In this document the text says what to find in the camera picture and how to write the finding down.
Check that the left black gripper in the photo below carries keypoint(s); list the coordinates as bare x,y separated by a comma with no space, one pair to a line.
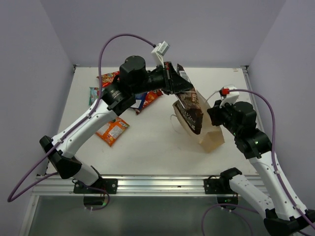
177,83

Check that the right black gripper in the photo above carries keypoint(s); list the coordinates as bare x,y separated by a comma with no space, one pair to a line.
215,111

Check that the brown paper bag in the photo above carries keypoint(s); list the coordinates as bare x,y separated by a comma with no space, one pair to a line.
211,137

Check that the brown chip bag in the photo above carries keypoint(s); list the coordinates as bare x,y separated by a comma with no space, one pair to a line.
190,110

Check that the red Doritos chip bag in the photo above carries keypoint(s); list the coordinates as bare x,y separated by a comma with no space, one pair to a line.
149,99

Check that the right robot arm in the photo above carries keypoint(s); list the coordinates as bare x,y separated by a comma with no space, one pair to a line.
282,211

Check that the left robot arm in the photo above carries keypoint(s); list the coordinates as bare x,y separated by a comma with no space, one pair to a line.
113,100

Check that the blue snack bag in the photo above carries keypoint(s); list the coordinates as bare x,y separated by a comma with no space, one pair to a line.
139,101

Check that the teal Fox's candy bag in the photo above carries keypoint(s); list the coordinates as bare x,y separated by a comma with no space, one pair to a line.
94,94

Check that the small red snack packet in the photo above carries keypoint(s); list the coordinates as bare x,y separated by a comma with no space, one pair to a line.
108,78

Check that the orange snack packet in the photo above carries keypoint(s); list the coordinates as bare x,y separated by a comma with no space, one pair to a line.
111,131

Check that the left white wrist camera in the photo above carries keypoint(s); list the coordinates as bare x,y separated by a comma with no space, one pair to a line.
159,51

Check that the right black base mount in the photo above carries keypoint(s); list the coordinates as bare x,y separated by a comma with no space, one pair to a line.
220,187

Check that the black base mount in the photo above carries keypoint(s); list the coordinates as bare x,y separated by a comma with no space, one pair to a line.
97,196
220,187

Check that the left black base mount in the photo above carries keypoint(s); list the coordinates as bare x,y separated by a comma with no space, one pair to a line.
97,196

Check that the aluminium front rail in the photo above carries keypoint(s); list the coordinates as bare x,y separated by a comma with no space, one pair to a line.
132,185

